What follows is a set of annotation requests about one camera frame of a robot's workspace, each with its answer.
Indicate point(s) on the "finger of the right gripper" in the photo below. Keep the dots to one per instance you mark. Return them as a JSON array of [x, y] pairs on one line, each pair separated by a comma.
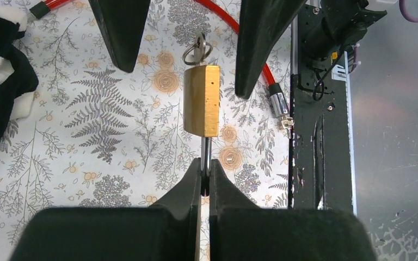
[[121, 23], [261, 25]]

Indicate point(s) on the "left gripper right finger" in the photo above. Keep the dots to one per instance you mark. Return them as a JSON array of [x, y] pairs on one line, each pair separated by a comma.
[[241, 230]]

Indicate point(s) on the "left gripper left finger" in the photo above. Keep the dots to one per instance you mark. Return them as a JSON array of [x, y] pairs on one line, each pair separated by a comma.
[[169, 229]]

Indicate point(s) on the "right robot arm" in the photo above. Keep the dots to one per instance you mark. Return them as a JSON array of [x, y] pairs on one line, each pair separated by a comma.
[[343, 23]]

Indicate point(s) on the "floral tablecloth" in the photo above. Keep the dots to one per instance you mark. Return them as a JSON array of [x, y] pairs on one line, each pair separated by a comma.
[[100, 137]]

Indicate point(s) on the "black white striped cloth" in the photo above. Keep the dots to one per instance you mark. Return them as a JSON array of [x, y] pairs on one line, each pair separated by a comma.
[[18, 80]]

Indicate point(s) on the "red cable lock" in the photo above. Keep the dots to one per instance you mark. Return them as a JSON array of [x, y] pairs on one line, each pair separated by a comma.
[[278, 101]]

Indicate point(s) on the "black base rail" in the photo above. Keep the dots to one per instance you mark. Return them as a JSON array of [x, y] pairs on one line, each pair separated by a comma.
[[322, 164]]

